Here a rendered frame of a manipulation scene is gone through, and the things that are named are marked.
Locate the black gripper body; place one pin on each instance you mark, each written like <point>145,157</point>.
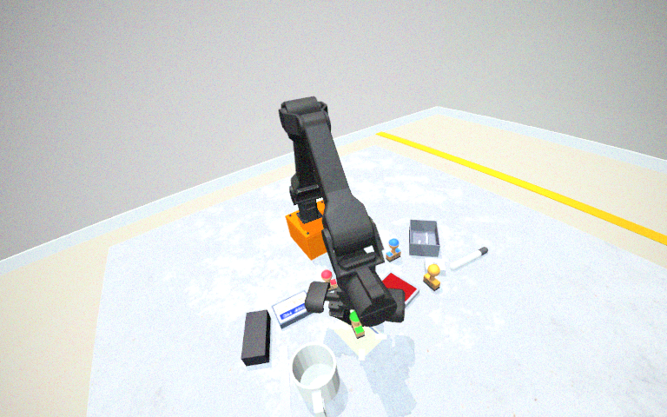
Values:
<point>338,300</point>

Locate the wooden stamp with green top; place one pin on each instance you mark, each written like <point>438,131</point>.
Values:
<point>358,330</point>

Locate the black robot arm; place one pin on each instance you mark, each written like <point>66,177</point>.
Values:
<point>348,228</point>

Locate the white mug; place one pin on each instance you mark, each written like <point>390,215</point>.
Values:
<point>314,371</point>

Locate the yellow rubber stamp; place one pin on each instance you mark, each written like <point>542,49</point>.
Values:
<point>429,278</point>

